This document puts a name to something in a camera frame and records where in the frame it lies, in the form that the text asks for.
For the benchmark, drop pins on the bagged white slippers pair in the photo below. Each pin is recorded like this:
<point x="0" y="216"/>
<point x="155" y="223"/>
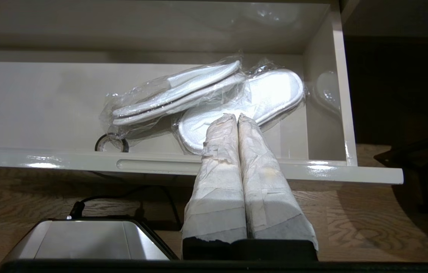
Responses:
<point x="274" y="93"/>
<point x="180" y="93"/>

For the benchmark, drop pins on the cream cabinet drawer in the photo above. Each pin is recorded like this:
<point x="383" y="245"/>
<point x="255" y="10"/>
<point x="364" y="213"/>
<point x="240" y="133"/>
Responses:
<point x="47" y="106"/>

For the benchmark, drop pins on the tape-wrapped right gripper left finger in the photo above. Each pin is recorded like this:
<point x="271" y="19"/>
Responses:
<point x="217" y="182"/>

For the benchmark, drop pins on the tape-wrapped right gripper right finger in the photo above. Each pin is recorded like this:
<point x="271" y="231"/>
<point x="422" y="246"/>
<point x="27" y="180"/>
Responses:
<point x="267" y="189"/>

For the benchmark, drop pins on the silver robot base box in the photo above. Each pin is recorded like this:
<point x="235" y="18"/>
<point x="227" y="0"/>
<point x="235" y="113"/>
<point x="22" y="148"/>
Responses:
<point x="85" y="240"/>

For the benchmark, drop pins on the black metal stand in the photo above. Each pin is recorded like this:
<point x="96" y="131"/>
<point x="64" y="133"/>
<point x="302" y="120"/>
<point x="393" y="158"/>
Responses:
<point x="422" y="178"/>

